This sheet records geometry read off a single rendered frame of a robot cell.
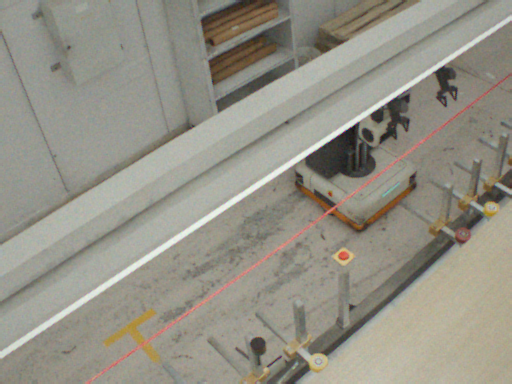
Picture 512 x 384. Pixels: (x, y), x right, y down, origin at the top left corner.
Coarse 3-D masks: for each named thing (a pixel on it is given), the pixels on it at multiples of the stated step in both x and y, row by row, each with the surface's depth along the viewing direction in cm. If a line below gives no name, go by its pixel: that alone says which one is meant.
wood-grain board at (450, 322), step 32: (480, 256) 280; (448, 288) 270; (480, 288) 267; (384, 320) 263; (416, 320) 260; (448, 320) 258; (480, 320) 255; (352, 352) 253; (384, 352) 251; (416, 352) 249; (448, 352) 246; (480, 352) 244
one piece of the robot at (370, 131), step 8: (384, 112) 372; (360, 120) 380; (368, 120) 373; (384, 120) 377; (360, 128) 384; (368, 128) 377; (376, 128) 373; (384, 128) 374; (360, 136) 388; (368, 136) 381; (376, 136) 375; (368, 144) 385; (376, 144) 380
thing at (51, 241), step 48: (432, 0) 149; (480, 0) 154; (336, 48) 136; (384, 48) 137; (288, 96) 124; (192, 144) 117; (240, 144) 121; (96, 192) 110; (144, 192) 111; (48, 240) 103; (0, 288) 99
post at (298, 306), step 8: (296, 304) 245; (304, 304) 247; (296, 312) 248; (304, 312) 250; (296, 320) 253; (304, 320) 254; (296, 328) 258; (304, 328) 258; (296, 336) 264; (304, 336) 262
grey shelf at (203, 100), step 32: (192, 0) 406; (224, 0) 426; (288, 0) 466; (192, 32) 431; (256, 32) 460; (288, 32) 493; (192, 64) 458; (256, 64) 494; (288, 64) 519; (192, 96) 489; (224, 96) 532; (192, 128) 523
